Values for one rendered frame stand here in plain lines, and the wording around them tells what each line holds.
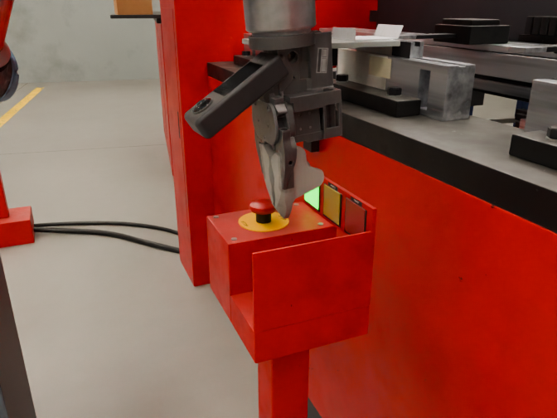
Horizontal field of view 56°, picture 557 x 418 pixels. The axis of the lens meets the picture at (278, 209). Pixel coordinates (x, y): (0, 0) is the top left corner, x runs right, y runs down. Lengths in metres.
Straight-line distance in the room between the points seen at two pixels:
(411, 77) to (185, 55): 1.02
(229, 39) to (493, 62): 0.98
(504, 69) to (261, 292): 0.80
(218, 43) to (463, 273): 1.34
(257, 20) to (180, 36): 1.32
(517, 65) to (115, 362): 1.41
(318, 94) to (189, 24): 1.33
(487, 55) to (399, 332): 0.64
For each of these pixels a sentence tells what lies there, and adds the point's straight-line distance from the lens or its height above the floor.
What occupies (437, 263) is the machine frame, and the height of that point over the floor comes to 0.70.
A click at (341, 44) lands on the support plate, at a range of 1.01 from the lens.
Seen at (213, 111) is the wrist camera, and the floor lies 0.97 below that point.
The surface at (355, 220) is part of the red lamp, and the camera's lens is 0.67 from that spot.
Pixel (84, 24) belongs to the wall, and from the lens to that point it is 8.18.
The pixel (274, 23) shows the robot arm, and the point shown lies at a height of 1.05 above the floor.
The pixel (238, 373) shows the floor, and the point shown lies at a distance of 1.69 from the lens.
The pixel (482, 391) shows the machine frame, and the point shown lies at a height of 0.56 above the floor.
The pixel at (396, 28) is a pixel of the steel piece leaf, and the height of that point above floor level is 1.02.
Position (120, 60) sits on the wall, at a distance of 8.18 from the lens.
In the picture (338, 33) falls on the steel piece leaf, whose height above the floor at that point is 1.01.
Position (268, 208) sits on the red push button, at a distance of 0.71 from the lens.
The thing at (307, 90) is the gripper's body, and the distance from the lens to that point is 0.59.
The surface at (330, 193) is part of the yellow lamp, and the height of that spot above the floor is 0.83.
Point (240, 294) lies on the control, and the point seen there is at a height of 0.71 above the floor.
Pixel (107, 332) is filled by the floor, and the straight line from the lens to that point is 1.95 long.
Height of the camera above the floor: 1.07
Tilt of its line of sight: 22 degrees down
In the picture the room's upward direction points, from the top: straight up
